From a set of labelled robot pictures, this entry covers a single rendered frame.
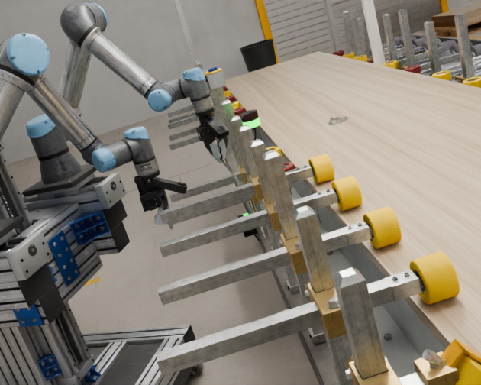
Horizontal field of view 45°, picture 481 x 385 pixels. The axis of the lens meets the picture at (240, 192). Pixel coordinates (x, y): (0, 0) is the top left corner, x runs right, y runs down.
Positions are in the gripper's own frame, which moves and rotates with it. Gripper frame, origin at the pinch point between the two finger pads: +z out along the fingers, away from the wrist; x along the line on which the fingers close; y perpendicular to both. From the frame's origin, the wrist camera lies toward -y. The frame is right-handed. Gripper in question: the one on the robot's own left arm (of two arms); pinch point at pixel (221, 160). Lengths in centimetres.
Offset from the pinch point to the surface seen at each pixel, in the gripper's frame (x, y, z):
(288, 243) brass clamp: 28, -96, -5
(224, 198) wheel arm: 21, -47, -2
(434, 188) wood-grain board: -18, -91, 2
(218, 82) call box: -17.2, 22.2, -24.6
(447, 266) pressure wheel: 17, -129, -5
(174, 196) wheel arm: 20.5, 6.1, 7.6
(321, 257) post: 33, -118, -11
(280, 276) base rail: 16, -59, 22
